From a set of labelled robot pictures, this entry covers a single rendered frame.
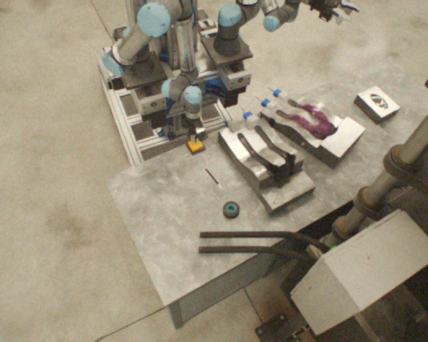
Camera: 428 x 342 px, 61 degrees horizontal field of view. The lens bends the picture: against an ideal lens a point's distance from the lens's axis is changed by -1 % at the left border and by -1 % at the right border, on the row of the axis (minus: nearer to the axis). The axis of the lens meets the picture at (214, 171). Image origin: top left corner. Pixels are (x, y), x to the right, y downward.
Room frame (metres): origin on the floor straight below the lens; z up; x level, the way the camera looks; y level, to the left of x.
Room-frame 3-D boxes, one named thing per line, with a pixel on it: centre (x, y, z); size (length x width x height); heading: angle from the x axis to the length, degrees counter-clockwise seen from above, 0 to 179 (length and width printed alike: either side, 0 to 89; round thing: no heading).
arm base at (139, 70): (1.46, 0.43, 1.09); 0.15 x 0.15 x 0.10
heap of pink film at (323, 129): (1.33, -0.49, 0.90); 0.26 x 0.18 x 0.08; 51
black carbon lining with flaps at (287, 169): (1.08, -0.25, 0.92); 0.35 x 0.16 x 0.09; 34
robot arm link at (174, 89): (1.22, 0.21, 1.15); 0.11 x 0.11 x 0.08; 64
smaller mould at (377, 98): (1.53, -0.91, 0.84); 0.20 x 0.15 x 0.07; 34
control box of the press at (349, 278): (0.36, -0.47, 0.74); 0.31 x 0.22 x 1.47; 124
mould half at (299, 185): (1.06, -0.25, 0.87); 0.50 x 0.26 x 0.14; 34
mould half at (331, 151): (1.33, -0.50, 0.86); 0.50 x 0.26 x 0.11; 51
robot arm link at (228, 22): (1.69, -0.02, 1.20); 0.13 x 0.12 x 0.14; 143
